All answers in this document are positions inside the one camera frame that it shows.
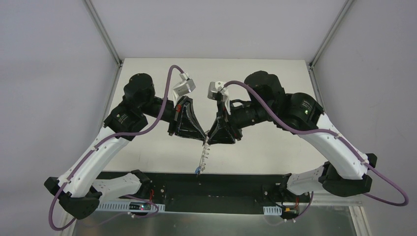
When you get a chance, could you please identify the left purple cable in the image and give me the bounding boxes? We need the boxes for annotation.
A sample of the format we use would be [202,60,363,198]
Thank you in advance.
[48,64,185,232]

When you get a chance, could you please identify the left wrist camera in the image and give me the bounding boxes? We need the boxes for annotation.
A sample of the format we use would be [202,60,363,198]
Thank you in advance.
[172,72,196,105]

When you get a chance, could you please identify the aluminium frame post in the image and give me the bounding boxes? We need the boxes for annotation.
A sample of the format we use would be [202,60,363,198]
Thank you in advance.
[309,0,356,70]
[83,0,122,68]

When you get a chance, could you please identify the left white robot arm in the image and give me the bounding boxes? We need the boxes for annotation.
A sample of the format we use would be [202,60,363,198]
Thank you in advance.
[44,73,206,220]

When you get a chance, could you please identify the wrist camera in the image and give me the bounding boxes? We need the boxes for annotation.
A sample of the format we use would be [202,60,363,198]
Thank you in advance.
[172,72,196,105]
[208,81,231,115]

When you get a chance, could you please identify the left white cable duct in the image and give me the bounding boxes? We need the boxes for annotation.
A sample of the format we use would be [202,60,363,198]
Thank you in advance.
[95,201,165,213]

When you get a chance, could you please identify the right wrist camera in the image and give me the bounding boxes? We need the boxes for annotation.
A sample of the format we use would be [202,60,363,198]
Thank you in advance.
[208,81,231,115]

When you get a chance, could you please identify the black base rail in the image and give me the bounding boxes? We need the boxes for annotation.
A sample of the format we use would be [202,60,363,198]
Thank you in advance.
[97,172,336,215]

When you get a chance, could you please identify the left aluminium frame post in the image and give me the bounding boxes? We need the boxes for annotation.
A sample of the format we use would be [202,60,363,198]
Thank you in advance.
[83,0,122,68]

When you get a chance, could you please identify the right white cable duct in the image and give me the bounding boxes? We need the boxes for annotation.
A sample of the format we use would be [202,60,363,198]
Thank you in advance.
[263,206,282,216]

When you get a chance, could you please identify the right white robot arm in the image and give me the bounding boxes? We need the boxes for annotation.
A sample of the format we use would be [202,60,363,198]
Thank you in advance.
[208,71,377,202]

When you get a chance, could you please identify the white cable duct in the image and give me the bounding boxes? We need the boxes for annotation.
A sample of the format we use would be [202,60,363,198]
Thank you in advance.
[263,206,282,216]
[95,201,165,213]

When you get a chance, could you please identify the right aluminium frame post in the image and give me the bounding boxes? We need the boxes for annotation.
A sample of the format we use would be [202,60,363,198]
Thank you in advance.
[309,0,356,70]

